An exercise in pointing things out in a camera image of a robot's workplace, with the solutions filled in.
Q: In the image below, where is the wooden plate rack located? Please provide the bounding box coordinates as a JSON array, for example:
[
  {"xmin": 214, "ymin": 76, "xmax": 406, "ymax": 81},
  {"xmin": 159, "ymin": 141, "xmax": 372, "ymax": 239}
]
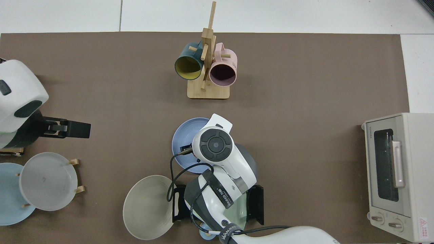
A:
[{"xmin": 15, "ymin": 159, "xmax": 85, "ymax": 208}]

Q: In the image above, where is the grey plate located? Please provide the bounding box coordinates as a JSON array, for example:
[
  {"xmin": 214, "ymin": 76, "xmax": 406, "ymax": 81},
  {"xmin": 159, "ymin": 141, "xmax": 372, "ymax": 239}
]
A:
[{"xmin": 19, "ymin": 152, "xmax": 78, "ymax": 211}]

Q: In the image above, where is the beige plate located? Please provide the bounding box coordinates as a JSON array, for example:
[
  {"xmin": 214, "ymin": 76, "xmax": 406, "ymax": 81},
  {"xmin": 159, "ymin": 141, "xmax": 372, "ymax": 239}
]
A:
[{"xmin": 123, "ymin": 175, "xmax": 177, "ymax": 240}]

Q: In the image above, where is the green plate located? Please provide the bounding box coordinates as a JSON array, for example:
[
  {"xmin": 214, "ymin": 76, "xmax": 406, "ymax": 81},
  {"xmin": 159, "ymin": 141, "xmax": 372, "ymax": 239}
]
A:
[{"xmin": 222, "ymin": 191, "xmax": 248, "ymax": 231}]

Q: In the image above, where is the black dish rack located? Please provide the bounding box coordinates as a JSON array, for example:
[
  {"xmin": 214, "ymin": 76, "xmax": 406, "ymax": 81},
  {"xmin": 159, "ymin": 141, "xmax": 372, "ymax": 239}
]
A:
[{"xmin": 172, "ymin": 184, "xmax": 264, "ymax": 226}]

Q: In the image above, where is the light blue plate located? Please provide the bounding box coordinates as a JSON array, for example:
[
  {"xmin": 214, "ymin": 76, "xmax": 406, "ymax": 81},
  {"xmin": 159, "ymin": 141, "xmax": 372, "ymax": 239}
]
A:
[{"xmin": 0, "ymin": 163, "xmax": 36, "ymax": 226}]

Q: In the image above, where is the wooden cup stand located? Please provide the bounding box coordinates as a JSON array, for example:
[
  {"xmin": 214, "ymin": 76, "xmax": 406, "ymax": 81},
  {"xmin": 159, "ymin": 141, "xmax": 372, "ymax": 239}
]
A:
[{"xmin": 187, "ymin": 1, "xmax": 231, "ymax": 100}]

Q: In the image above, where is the dark blue mug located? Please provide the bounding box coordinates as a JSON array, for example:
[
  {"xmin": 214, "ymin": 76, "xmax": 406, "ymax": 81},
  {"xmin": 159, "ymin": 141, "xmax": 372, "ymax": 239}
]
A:
[{"xmin": 174, "ymin": 42, "xmax": 204, "ymax": 81}]

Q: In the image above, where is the pink mug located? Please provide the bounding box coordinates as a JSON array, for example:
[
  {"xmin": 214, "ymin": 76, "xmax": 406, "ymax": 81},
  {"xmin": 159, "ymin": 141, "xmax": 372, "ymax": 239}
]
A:
[{"xmin": 209, "ymin": 42, "xmax": 238, "ymax": 87}]

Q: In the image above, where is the small blue round thing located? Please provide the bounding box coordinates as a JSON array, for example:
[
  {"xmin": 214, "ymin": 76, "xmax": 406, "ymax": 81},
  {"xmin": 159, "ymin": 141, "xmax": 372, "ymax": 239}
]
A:
[{"xmin": 198, "ymin": 222, "xmax": 217, "ymax": 242}]

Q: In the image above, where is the brown table cloth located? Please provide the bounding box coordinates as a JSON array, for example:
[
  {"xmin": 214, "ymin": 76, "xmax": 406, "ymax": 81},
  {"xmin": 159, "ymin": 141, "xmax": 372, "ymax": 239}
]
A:
[{"xmin": 0, "ymin": 32, "xmax": 410, "ymax": 244}]

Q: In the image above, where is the pale toaster oven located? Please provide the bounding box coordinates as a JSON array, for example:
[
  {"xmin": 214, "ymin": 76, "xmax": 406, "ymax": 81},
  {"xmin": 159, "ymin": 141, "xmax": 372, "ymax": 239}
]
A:
[{"xmin": 361, "ymin": 113, "xmax": 434, "ymax": 243}]

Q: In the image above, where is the dark grey flat object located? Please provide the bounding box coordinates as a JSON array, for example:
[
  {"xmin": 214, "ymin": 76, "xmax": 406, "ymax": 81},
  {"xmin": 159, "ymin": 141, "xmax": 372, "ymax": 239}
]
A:
[{"xmin": 418, "ymin": 0, "xmax": 434, "ymax": 18}]

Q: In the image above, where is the wire basket with wooden floor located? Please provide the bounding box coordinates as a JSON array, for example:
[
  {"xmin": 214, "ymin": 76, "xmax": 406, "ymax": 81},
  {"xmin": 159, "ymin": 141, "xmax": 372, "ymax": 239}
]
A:
[{"xmin": 0, "ymin": 147, "xmax": 25, "ymax": 157}]

